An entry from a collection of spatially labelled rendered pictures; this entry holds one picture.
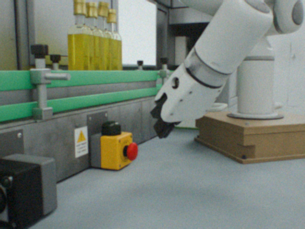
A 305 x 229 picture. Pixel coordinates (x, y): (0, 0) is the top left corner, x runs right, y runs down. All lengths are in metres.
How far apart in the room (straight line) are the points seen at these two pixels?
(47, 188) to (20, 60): 0.56
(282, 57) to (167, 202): 4.18
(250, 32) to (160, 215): 0.29
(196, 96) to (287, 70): 4.13
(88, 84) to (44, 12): 0.37
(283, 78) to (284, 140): 3.82
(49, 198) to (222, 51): 0.33
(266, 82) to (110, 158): 0.46
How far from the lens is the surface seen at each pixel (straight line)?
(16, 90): 0.59
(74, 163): 0.70
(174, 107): 0.54
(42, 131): 0.61
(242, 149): 0.81
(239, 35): 0.48
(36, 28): 1.02
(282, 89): 4.65
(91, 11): 1.01
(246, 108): 0.92
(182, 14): 2.02
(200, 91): 0.54
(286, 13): 0.88
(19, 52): 1.01
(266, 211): 0.55
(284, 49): 4.66
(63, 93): 0.68
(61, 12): 1.12
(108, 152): 0.71
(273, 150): 0.83
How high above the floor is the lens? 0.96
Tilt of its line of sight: 8 degrees down
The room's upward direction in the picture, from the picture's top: straight up
